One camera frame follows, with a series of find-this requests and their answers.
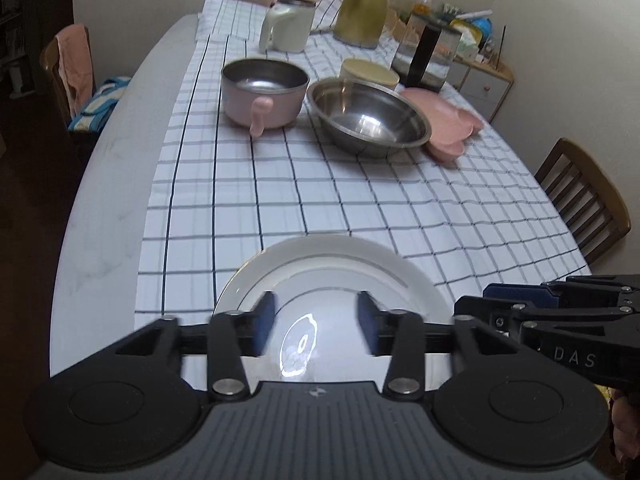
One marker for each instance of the stainless steel bowl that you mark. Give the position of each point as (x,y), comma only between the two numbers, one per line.
(370,115)

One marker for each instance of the person's right hand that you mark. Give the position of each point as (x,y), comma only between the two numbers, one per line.
(627,425)

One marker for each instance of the wooden chair with towel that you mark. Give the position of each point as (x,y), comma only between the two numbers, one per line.
(47,67)

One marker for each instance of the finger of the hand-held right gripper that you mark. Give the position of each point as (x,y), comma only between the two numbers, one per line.
(490,312)
(515,294)

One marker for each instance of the cream bowl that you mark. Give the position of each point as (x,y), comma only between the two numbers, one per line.
(367,71)

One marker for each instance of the pink plate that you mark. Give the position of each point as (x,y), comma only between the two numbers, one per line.
(445,115)

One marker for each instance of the dark bookshelf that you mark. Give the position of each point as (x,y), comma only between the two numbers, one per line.
(10,10)

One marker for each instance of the white checkered tablecloth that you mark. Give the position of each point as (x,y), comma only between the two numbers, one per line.
(300,185)

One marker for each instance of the white round plate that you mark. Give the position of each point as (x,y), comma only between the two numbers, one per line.
(325,270)

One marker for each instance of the pink towel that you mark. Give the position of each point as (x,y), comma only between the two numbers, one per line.
(75,65)

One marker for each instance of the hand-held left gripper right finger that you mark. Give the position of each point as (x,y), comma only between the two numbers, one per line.
(367,322)

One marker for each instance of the wooden slatted chair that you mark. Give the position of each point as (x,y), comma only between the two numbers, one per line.
(600,180)

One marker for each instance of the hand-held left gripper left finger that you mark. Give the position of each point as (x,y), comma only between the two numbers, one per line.
(265,322)

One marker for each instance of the blue and yellow container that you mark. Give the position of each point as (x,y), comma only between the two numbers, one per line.
(475,30)

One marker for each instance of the white drawer cabinet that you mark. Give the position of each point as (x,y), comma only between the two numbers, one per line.
(482,87)

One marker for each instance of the gold kettle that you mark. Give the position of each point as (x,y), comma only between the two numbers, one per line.
(360,15)

